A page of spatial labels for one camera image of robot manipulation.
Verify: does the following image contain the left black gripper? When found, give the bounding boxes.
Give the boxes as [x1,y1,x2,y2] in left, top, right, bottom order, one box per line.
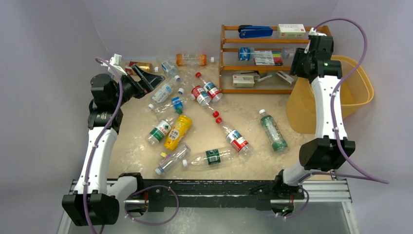
[112,65,164,107]

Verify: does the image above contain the crushed blue label bottle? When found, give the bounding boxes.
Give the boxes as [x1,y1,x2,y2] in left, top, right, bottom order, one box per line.
[148,96,190,114]

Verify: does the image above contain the green label bottle green cap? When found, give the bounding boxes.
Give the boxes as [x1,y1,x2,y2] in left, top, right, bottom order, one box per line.
[145,109,183,145]

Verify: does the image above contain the red label bottle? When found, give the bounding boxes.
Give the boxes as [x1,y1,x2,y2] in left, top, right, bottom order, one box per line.
[185,80,220,118]
[195,72,223,102]
[215,117,253,156]

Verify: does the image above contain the yellow plastic bin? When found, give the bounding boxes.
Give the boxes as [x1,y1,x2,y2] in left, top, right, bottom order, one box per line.
[286,66,374,134]

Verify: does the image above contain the green tea bottle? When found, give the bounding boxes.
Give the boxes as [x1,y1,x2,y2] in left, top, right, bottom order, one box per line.
[259,109,288,153]

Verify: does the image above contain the red label bottle front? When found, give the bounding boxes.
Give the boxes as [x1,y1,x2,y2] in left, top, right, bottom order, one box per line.
[215,117,253,156]

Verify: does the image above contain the clear bottle dark green label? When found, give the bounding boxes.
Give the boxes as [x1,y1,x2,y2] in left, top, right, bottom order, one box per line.
[182,147,239,169]

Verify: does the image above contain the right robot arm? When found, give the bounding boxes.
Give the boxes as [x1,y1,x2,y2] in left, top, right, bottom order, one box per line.
[273,35,356,198]

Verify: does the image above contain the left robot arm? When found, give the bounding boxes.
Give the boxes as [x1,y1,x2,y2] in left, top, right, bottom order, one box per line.
[62,65,165,226]

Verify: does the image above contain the white label bottle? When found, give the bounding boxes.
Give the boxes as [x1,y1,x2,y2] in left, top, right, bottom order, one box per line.
[151,75,181,104]

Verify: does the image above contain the brown tea bottle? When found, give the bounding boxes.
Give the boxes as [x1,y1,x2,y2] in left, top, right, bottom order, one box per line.
[124,61,159,76]

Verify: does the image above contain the small clear jar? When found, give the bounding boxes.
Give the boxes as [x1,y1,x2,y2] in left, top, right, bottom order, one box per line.
[282,48,295,59]

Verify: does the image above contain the coloured marker pack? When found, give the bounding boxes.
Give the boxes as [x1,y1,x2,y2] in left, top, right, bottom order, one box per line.
[253,50,283,66]

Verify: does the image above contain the orange label bottle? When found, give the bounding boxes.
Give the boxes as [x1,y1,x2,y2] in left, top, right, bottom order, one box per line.
[175,54,215,66]

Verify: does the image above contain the white green box top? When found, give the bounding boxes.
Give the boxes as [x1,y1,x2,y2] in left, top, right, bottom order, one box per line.
[277,24,306,38]

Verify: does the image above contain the yellow juice bottle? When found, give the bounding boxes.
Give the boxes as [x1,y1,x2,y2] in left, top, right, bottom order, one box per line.
[164,115,192,151]

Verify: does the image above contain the blue tape roll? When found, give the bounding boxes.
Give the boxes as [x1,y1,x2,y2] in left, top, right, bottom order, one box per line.
[238,47,255,61]

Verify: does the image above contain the white box lower shelf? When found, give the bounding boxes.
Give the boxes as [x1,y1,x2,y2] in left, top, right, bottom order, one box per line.
[232,74,255,88]

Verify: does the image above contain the blue stapler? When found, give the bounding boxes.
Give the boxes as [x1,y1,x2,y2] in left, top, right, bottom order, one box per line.
[238,25,273,39]

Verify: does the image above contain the wooden shelf rack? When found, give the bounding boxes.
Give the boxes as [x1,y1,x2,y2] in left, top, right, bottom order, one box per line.
[219,24,332,95]

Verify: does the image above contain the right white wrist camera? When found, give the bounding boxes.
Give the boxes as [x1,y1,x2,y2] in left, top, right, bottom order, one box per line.
[308,28,327,37]

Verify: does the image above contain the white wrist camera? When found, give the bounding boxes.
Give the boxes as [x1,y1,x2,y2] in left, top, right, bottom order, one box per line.
[101,54,127,76]
[308,28,327,37]

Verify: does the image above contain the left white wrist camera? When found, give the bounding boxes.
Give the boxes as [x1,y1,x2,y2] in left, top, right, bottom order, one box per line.
[101,54,127,76]

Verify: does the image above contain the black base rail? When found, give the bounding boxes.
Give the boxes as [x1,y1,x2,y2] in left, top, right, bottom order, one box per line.
[125,175,306,213]

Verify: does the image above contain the aluminium frame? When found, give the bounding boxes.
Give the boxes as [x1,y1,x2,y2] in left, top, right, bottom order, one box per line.
[56,175,360,234]

